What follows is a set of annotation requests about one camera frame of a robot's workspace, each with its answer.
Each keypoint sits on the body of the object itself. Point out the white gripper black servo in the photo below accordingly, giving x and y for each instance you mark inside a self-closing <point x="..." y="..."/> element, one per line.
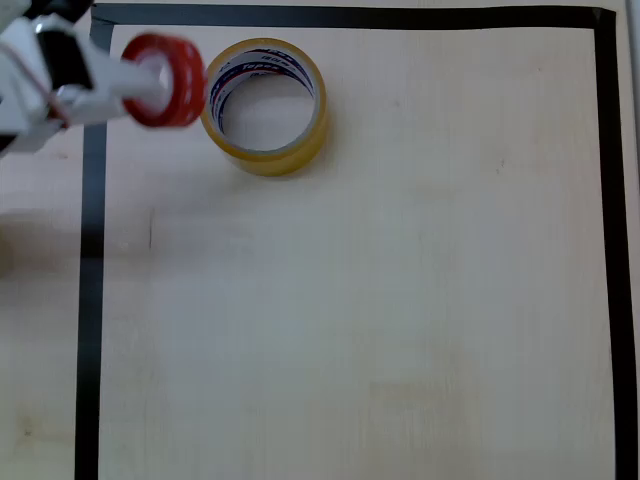
<point x="102" y="92"/>

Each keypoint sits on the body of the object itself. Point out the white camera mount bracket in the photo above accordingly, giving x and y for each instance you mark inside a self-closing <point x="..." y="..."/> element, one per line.
<point x="20" y="140"/>

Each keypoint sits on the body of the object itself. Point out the small red tape roll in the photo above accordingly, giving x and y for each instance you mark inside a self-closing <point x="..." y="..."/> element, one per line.
<point x="187" y="75"/>

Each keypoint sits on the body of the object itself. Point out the large yellowish clear tape roll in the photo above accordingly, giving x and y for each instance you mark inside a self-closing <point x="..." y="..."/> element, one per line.
<point x="300" y="150"/>

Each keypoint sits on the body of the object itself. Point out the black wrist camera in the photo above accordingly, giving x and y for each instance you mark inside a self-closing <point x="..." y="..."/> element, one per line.
<point x="70" y="7"/>

